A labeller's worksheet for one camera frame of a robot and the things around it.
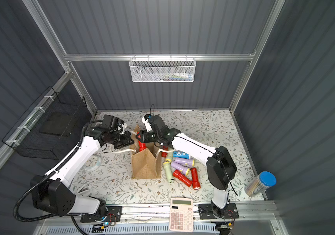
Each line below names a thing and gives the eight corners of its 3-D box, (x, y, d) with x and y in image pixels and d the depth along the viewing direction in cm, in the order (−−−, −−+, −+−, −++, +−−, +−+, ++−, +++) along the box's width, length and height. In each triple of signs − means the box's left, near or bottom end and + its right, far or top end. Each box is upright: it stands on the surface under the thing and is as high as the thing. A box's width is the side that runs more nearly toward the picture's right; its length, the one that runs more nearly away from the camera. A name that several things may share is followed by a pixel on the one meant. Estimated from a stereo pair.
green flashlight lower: (165, 183, 85) (165, 182, 83) (162, 161, 94) (162, 159, 92) (174, 182, 85) (174, 180, 83) (171, 159, 94) (171, 158, 92)
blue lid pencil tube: (245, 196, 81) (263, 185, 65) (241, 184, 85) (257, 171, 69) (258, 196, 81) (279, 185, 65) (254, 184, 85) (273, 171, 69)
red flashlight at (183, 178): (171, 174, 88) (171, 173, 86) (175, 169, 90) (176, 167, 88) (189, 188, 83) (189, 186, 81) (193, 182, 85) (193, 180, 83)
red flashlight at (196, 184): (193, 189, 83) (193, 188, 81) (190, 169, 91) (190, 167, 88) (200, 189, 83) (201, 188, 81) (196, 169, 91) (197, 167, 89)
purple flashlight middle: (174, 162, 93) (175, 160, 90) (176, 158, 95) (176, 155, 92) (193, 166, 91) (194, 164, 88) (194, 161, 93) (195, 159, 91)
